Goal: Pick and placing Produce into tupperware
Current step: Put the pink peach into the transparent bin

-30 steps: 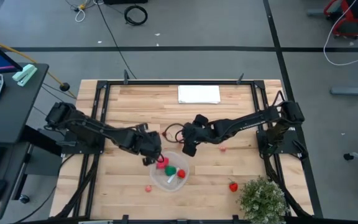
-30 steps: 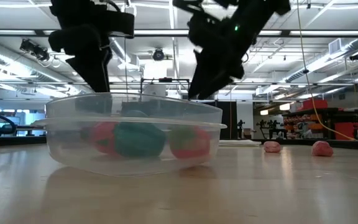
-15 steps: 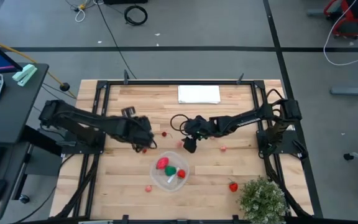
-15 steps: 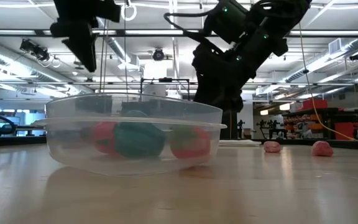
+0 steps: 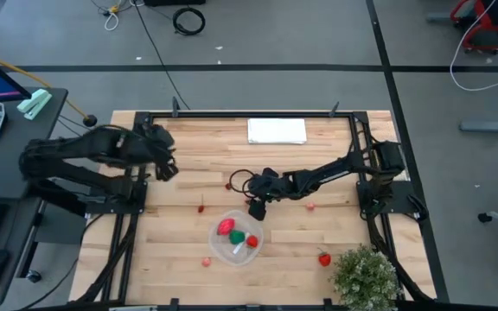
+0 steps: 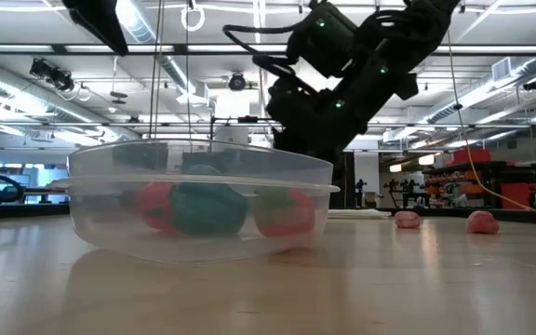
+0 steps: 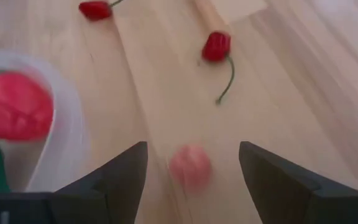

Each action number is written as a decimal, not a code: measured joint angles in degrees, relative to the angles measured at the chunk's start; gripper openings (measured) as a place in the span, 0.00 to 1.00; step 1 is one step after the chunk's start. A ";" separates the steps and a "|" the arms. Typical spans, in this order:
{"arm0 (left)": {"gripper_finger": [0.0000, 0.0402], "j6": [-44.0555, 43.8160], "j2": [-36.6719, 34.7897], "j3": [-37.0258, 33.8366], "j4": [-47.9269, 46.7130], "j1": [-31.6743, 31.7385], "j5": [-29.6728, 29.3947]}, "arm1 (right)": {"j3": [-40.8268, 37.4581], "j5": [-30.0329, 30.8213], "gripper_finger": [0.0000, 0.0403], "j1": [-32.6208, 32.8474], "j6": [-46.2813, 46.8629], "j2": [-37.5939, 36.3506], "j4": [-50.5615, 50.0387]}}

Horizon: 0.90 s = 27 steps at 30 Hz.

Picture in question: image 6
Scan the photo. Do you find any red toy strawberry green top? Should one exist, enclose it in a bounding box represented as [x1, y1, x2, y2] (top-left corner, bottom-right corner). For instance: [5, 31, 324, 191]
[252, 185, 316, 238]

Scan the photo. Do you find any small pink toy produce piece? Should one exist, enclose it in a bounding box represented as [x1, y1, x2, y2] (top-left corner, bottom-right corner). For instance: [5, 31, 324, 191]
[465, 209, 501, 235]
[394, 210, 422, 230]

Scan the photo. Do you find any green toy bell pepper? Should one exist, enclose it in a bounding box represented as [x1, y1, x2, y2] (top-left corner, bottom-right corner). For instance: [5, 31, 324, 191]
[169, 164, 250, 237]

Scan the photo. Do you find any large pink-red toy berry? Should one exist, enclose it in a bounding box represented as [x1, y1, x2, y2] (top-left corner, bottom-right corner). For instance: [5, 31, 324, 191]
[132, 181, 179, 232]

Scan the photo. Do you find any clear plastic tupperware container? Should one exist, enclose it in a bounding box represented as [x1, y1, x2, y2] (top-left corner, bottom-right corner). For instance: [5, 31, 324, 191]
[47, 138, 342, 266]

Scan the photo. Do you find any white folded cloth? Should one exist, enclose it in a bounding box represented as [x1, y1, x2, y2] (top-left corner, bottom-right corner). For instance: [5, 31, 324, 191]
[327, 208, 393, 221]

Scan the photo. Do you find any red box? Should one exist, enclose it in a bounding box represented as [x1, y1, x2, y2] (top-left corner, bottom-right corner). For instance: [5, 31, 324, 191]
[449, 148, 491, 165]

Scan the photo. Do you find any black shelf with orange bins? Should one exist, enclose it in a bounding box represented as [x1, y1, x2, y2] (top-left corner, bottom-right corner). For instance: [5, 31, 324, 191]
[423, 160, 506, 209]

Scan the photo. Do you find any red cabinet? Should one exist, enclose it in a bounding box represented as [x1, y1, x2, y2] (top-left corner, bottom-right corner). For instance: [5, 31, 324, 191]
[500, 182, 536, 209]

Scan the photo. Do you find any black ceiling camera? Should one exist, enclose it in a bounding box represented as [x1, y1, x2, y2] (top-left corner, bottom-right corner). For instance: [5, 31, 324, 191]
[228, 72, 248, 92]

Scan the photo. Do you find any yellow cable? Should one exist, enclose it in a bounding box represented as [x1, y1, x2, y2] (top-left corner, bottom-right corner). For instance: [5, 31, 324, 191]
[445, 27, 535, 211]

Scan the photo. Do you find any white hanging cable ring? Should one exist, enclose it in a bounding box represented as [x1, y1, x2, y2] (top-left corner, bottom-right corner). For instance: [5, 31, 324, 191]
[180, 3, 207, 33]

